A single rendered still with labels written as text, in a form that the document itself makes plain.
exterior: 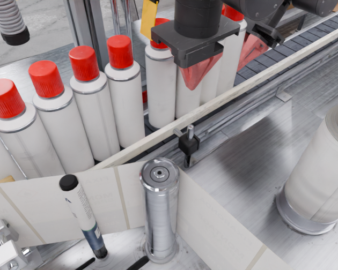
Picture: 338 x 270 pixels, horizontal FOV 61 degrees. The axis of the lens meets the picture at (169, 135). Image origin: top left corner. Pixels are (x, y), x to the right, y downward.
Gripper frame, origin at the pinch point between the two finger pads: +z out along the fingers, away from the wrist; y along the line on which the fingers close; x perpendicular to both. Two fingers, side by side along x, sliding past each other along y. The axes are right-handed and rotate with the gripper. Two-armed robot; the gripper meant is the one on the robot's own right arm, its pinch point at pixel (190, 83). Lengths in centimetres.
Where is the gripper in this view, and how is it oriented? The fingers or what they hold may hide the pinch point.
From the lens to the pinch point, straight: 43.9
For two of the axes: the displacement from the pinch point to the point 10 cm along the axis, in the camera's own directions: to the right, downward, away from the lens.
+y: 7.9, -4.5, 4.2
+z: -0.2, 6.6, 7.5
